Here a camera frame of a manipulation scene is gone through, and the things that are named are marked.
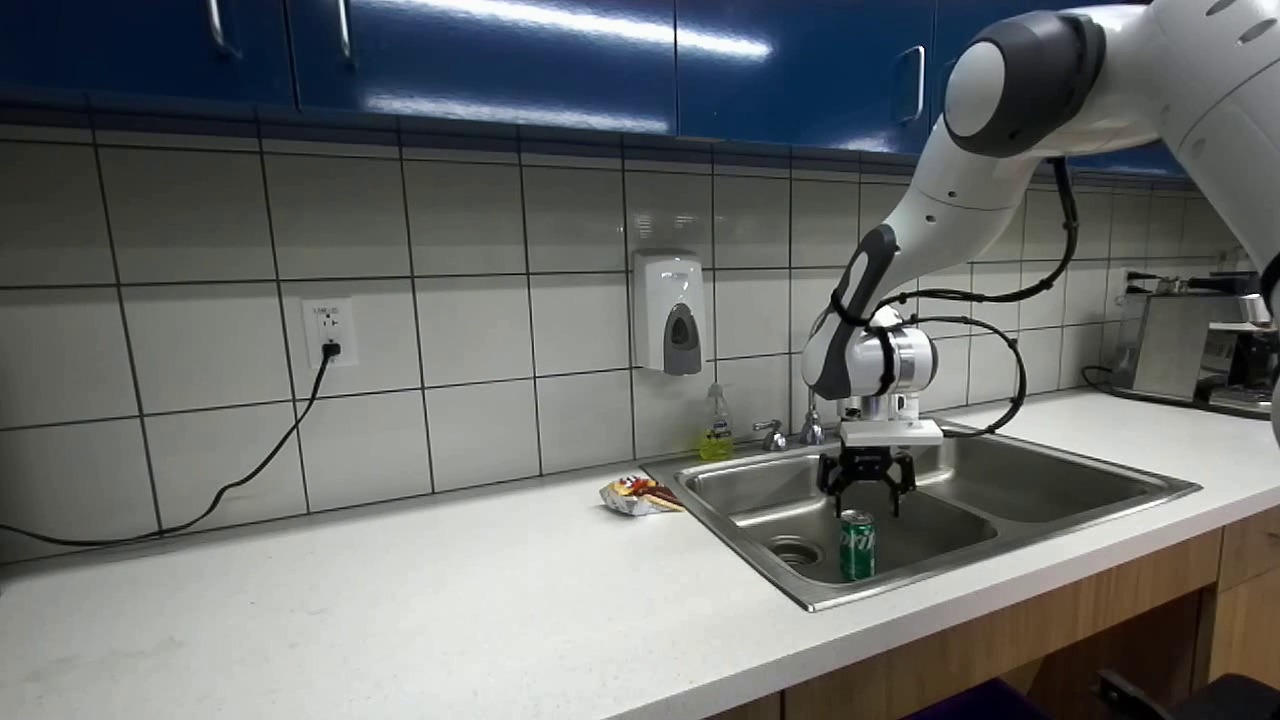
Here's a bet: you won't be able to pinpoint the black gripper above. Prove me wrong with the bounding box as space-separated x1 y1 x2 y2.
811 448 922 525

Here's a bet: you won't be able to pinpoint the green soda can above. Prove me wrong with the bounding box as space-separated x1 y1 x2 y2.
835 503 882 585

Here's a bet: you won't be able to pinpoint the stainless steel double sink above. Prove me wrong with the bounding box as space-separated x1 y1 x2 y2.
648 420 1205 617

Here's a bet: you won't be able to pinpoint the yellow-green dish soap bottle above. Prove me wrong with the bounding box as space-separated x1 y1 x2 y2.
682 376 745 469

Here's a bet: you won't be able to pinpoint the orange white snack packet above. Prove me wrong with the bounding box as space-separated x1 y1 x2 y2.
594 471 682 521

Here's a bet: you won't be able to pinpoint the dark blue seat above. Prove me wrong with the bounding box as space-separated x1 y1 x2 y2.
904 676 1049 720

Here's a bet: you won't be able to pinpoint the wooden base cabinets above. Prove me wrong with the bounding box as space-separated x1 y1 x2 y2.
714 507 1280 720

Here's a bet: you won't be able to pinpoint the silver espresso machine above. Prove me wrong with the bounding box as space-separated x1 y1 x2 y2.
1116 266 1280 420

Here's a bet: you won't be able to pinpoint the black chair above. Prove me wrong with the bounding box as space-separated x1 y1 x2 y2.
1091 663 1280 720

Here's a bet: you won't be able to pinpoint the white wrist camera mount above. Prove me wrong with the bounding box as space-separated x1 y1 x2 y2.
835 410 947 455

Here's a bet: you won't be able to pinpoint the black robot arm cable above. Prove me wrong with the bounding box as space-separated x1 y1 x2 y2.
830 155 1082 440

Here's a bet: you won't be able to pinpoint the white wall soap dispenser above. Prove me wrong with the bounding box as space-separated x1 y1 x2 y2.
629 251 712 378

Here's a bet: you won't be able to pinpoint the silver cabinet door handle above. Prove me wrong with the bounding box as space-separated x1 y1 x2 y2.
205 0 247 65
897 41 932 122
329 0 363 69

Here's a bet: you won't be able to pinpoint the blue wall cabinets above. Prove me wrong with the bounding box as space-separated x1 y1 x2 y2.
0 0 1193 186

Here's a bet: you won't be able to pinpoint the white wall outlet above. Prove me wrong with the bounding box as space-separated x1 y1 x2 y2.
298 296 360 373

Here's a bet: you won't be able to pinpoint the black power cord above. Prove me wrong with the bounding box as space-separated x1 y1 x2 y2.
0 340 346 551

